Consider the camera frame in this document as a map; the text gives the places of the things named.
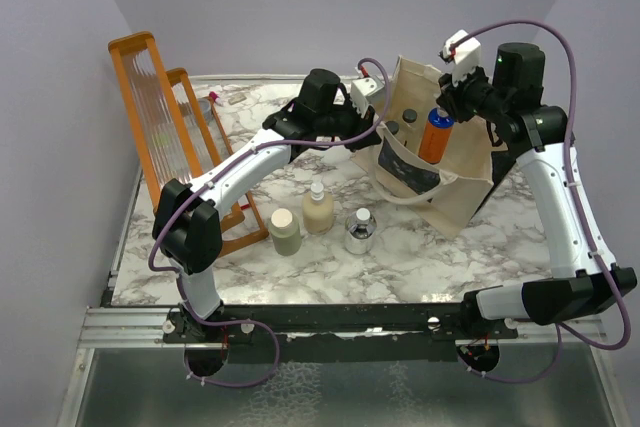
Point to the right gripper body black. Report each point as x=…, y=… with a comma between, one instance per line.
x=472, y=95

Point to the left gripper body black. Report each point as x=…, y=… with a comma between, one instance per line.
x=347, y=122

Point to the orange bottle blue cap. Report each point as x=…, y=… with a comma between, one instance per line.
x=436, y=135

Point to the beige canvas tote bag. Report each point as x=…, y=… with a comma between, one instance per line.
x=450, y=192

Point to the silver chrome bottle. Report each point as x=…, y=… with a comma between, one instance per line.
x=360, y=229

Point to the green bottle cream lid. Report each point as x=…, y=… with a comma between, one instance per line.
x=284, y=229

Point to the clear bottle black cap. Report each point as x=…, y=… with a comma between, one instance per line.
x=409, y=116

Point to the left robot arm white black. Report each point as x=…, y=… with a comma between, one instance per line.
x=187, y=227

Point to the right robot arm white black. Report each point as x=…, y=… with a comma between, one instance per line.
x=583, y=270

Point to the beige pump lotion bottle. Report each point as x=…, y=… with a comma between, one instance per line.
x=318, y=209

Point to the small pink white tube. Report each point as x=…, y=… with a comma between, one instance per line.
x=214, y=97

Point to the grey tape roll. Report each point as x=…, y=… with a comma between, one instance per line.
x=206, y=109

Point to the tall orange wooden rack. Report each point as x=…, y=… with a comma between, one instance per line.
x=172, y=139

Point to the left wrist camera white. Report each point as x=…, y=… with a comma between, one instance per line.
x=367, y=92

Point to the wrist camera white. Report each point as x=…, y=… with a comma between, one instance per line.
x=465, y=56
x=367, y=92

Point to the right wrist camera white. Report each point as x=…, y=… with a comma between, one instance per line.
x=465, y=56

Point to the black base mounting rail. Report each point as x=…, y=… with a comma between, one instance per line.
x=331, y=333

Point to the aluminium frame rail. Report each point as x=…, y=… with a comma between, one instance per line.
x=143, y=328

